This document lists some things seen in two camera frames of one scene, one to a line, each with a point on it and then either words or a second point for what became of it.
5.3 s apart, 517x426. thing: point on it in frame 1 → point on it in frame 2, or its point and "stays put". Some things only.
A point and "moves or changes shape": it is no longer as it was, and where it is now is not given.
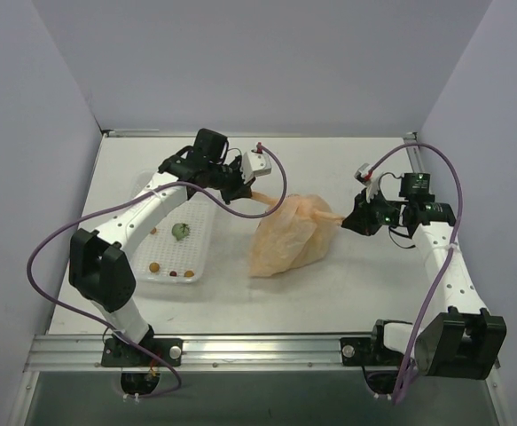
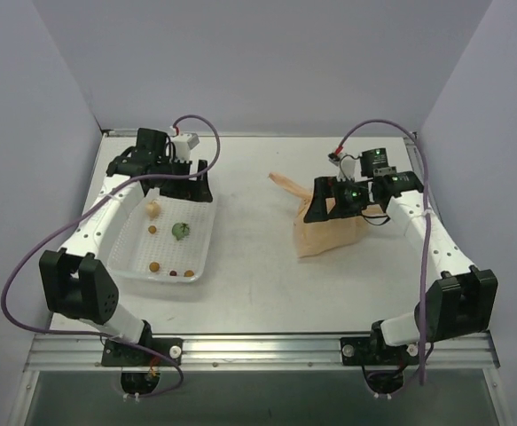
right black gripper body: (364, 215) → (329, 198)
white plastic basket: (176, 250) stays put
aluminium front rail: (207, 353) stays put
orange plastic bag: (295, 232) moves or changes shape
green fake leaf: (181, 231) stays put
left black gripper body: (236, 185) → (189, 178)
